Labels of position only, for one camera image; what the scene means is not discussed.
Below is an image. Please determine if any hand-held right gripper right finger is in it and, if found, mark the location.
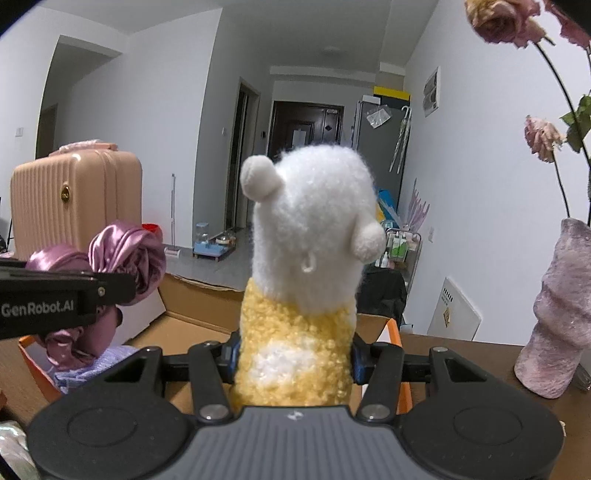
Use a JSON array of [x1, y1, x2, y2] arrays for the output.
[[351, 335, 488, 422]]

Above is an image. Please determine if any purple satin scrunchie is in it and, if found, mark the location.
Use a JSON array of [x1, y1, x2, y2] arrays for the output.
[[25, 220, 167, 370]]

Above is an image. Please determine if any white yellow alpaca plush toy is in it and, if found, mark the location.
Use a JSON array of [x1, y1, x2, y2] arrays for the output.
[[230, 145, 386, 408]]

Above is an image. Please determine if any grey refrigerator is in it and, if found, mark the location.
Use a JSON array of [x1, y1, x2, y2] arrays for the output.
[[353, 99, 410, 195]]

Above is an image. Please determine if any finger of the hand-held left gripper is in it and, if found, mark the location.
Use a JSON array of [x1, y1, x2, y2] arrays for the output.
[[95, 272, 137, 306]]

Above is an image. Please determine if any pink ribbed suitcase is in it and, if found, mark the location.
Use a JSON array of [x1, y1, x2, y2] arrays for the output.
[[10, 138, 143, 260]]

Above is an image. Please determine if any white mop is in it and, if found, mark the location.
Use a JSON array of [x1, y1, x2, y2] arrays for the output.
[[164, 173, 183, 260]]

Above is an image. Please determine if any yellow box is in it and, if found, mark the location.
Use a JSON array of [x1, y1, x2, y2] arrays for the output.
[[374, 85, 411, 101]]

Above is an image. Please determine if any bunch of dried pink roses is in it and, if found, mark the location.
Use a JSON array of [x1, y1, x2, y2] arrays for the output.
[[465, 0, 591, 227]]

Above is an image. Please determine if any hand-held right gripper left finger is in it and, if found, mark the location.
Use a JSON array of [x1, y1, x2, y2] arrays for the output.
[[104, 332, 241, 423]]

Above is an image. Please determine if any metal trolley cart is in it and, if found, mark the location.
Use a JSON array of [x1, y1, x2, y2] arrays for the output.
[[379, 227, 423, 280]]

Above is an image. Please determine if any group of small bottles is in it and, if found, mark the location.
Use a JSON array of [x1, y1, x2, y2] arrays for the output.
[[385, 232, 419, 260]]

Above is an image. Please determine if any white heater panel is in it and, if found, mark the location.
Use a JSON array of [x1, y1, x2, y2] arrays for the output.
[[427, 277, 482, 342]]

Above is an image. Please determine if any lavender drawstring pouch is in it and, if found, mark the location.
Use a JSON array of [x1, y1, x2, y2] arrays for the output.
[[54, 345, 139, 394]]

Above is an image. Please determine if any blue pet water feeder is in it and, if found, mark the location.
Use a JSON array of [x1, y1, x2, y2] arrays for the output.
[[193, 223, 235, 260]]

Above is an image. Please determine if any black cloth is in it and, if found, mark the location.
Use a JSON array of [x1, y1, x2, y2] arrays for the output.
[[358, 271, 408, 325]]

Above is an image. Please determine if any white wall electrical panel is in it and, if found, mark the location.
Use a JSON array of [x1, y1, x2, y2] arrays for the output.
[[422, 67, 442, 117]]

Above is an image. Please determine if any mottled pink ceramic vase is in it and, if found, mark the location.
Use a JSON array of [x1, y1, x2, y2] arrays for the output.
[[515, 217, 591, 398]]

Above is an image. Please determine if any red printed cardboard box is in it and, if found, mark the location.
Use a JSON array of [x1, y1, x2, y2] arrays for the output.
[[18, 272, 414, 416]]

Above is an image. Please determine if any dark brown entrance door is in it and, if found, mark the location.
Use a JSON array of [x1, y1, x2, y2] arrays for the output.
[[267, 100, 345, 160]]

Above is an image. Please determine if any clear folded umbrella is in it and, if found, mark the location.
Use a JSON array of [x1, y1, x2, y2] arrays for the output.
[[390, 106, 411, 174]]

